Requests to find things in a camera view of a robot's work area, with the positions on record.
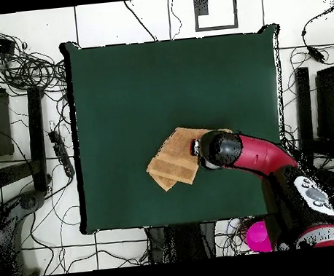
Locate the tan terry towel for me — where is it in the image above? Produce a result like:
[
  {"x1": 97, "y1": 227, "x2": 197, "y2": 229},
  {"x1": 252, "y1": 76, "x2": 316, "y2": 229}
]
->
[{"x1": 141, "y1": 122, "x2": 239, "y2": 194}]

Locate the dark green table cloth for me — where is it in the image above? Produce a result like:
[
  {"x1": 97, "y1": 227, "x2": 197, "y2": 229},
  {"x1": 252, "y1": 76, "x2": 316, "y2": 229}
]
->
[{"x1": 59, "y1": 20, "x2": 298, "y2": 237}]

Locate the black upright stand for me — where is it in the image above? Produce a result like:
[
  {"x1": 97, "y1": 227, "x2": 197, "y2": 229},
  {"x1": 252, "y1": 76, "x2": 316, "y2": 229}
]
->
[{"x1": 144, "y1": 220, "x2": 219, "y2": 265}]

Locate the magenta plastic cup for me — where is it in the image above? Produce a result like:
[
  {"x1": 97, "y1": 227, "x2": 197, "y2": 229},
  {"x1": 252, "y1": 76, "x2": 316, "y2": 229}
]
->
[{"x1": 244, "y1": 219, "x2": 275, "y2": 255}]

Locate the black power strip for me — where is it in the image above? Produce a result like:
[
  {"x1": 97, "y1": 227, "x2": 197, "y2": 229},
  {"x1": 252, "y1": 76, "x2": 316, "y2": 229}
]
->
[{"x1": 47, "y1": 128, "x2": 76, "y2": 180}]

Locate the black power adapter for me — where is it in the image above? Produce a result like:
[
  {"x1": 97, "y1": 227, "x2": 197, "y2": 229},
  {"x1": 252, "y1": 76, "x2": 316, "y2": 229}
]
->
[{"x1": 306, "y1": 44, "x2": 326, "y2": 65}]

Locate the grey stand leg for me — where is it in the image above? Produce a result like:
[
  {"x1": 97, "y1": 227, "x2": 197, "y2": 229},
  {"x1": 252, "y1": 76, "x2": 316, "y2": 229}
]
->
[{"x1": 0, "y1": 189, "x2": 55, "y2": 276}]

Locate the black metal frame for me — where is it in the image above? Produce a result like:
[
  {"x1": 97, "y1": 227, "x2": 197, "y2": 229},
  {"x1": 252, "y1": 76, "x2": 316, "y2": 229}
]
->
[
  {"x1": 0, "y1": 61, "x2": 54, "y2": 199},
  {"x1": 288, "y1": 42, "x2": 334, "y2": 173}
]

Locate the tangled black cable bundle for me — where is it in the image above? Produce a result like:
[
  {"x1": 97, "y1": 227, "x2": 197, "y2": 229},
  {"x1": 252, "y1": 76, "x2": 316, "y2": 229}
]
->
[{"x1": 0, "y1": 16, "x2": 69, "y2": 99}]

